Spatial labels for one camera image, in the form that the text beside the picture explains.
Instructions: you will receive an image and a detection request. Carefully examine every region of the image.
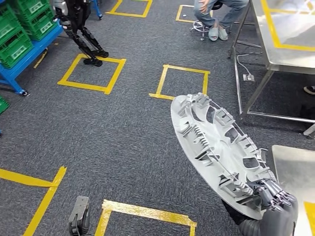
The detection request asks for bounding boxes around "black humanoid robot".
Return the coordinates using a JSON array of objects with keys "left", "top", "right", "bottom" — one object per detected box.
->
[{"left": 53, "top": 0, "right": 110, "bottom": 67}]

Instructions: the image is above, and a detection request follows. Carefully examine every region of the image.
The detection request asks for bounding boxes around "blue metal shelf rack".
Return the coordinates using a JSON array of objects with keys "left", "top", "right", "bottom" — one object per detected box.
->
[{"left": 0, "top": 0, "right": 64, "bottom": 97}]

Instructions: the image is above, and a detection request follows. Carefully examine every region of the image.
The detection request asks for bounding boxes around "yellow floor tape square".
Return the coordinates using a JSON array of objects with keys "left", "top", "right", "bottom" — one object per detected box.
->
[
  {"left": 94, "top": 199, "right": 197, "bottom": 236},
  {"left": 57, "top": 54, "right": 127, "bottom": 95}
]

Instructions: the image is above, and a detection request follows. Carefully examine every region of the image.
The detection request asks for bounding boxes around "grey plastic wheel cover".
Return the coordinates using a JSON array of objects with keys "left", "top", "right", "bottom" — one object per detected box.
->
[{"left": 170, "top": 92, "right": 277, "bottom": 221}]

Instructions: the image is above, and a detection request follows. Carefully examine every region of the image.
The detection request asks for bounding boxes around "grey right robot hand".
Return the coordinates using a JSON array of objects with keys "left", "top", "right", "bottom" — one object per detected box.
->
[{"left": 249, "top": 179, "right": 299, "bottom": 236}]

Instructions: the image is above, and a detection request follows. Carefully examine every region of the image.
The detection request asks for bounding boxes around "green plastic crate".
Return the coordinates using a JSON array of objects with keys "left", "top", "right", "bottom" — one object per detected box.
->
[
  {"left": 21, "top": 11, "right": 57, "bottom": 42},
  {"left": 0, "top": 29, "right": 34, "bottom": 70},
  {"left": 0, "top": 3, "right": 25, "bottom": 43},
  {"left": 10, "top": 0, "right": 51, "bottom": 21},
  {"left": 0, "top": 96, "right": 11, "bottom": 115}
]

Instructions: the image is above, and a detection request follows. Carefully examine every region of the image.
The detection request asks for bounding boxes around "person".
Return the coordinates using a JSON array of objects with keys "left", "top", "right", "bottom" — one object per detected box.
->
[{"left": 193, "top": 0, "right": 249, "bottom": 42}]

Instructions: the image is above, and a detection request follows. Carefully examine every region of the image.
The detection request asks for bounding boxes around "chrome stool base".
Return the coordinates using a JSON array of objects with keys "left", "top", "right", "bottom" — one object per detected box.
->
[{"left": 190, "top": 19, "right": 233, "bottom": 41}]

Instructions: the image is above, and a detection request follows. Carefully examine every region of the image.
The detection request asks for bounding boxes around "white power strip with cable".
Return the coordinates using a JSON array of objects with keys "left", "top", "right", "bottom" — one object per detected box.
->
[{"left": 236, "top": 51, "right": 264, "bottom": 83}]

